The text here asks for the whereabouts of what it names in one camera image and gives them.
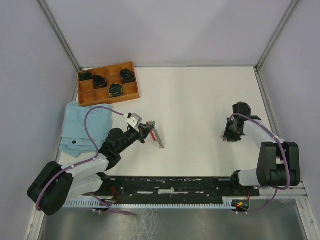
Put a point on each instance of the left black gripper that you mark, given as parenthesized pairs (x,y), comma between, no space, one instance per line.
(143,130)

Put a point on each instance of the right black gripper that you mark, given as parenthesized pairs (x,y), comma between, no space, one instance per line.
(231,138)

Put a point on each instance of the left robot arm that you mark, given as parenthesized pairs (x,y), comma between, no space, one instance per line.
(56,183)

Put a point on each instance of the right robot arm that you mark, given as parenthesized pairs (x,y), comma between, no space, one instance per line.
(278,164)

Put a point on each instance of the black coil with green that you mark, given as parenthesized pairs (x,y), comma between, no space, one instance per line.
(115,90)

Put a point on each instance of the black coil top right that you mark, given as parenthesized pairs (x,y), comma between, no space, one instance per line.
(127,76)

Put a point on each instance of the wooden compartment tray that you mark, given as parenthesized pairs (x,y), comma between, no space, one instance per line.
(88,96)

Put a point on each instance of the light blue cloth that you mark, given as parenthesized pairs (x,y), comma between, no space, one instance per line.
(81,133)

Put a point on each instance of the black coil top left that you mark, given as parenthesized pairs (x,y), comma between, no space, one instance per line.
(85,75)

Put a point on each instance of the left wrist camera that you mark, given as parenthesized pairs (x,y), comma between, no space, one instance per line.
(133,120)

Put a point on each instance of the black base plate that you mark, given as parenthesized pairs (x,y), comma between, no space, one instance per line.
(169,190)

